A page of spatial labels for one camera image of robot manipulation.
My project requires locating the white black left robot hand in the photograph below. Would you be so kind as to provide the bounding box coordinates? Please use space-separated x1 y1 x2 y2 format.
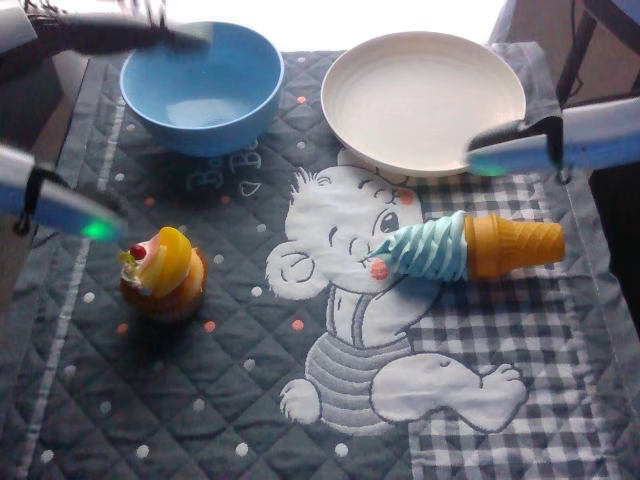
0 3 211 242

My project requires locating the blue bowl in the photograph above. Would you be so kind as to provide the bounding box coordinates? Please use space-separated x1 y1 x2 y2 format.
119 20 285 157

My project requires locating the toy cupcake with fruit topping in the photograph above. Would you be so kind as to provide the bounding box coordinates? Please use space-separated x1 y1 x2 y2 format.
118 225 209 321

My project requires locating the toy ice cream cone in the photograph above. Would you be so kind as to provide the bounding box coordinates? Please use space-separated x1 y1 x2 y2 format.
367 209 566 282

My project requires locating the grey quilt with bear print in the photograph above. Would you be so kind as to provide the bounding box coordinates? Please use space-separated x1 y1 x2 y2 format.
0 47 640 480

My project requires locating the white round plate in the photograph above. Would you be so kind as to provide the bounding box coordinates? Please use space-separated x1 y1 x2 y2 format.
320 30 527 177

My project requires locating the black metal stand leg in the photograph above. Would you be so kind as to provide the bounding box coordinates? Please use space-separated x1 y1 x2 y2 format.
554 0 601 106

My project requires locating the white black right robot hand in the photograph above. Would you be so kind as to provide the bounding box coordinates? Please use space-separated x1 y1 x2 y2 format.
465 97 640 177

